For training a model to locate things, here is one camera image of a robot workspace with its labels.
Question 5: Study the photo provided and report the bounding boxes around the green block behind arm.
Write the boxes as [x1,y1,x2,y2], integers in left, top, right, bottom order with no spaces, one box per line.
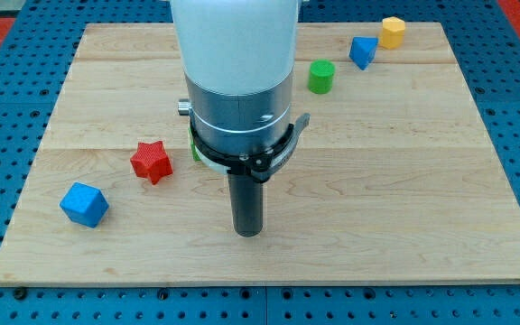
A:
[189,129,201,162]

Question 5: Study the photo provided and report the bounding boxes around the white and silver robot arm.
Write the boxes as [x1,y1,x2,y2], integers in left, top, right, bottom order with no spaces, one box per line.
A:
[170,0,301,155]

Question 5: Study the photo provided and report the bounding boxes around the light wooden board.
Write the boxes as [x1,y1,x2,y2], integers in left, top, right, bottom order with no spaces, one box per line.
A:
[0,23,520,287]

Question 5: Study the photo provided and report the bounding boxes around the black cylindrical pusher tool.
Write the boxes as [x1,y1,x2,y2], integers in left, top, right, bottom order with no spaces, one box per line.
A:
[228,174,264,237]

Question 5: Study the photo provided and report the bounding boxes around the green cylinder block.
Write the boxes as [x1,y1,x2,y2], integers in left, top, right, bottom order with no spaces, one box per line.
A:
[308,60,336,94]

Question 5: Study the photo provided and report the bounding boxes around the red star block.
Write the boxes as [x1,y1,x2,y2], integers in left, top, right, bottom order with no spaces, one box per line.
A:
[130,141,173,185]

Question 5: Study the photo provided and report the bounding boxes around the blue triangular block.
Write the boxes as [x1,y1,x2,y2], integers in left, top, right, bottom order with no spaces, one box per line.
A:
[348,36,378,70]

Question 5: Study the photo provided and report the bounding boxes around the blue cube block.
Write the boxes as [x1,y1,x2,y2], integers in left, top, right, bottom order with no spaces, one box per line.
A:
[60,182,109,228]

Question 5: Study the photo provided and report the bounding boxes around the yellow hexagonal block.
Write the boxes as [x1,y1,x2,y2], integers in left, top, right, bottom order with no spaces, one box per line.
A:
[378,16,406,50]

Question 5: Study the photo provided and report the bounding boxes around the blue perforated metal base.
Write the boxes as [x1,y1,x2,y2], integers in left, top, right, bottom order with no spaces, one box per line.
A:
[0,0,520,325]

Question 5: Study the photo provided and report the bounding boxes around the black clamp ring with lever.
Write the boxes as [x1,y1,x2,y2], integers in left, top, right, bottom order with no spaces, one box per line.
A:
[188,112,311,184]

